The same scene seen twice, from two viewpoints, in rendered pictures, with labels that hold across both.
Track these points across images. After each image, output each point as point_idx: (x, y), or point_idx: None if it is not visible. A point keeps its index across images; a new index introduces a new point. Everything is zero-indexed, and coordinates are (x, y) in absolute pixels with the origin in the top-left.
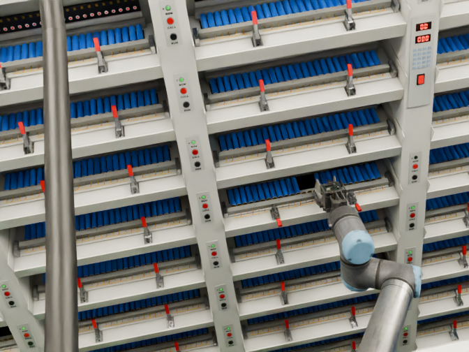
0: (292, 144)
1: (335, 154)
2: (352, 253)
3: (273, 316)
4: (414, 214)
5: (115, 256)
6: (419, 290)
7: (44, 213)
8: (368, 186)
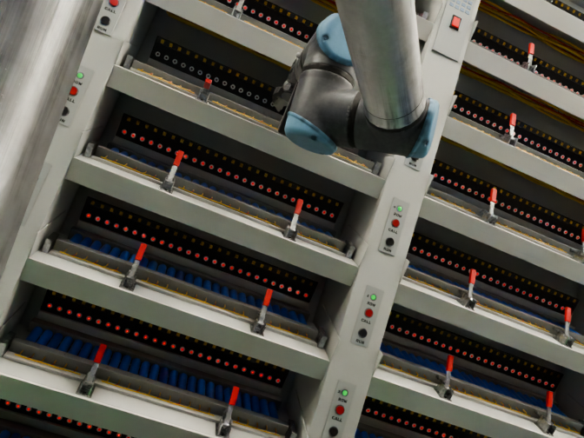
0: (272, 30)
1: None
2: (335, 28)
3: (79, 354)
4: (398, 221)
5: None
6: (434, 111)
7: None
8: (346, 152)
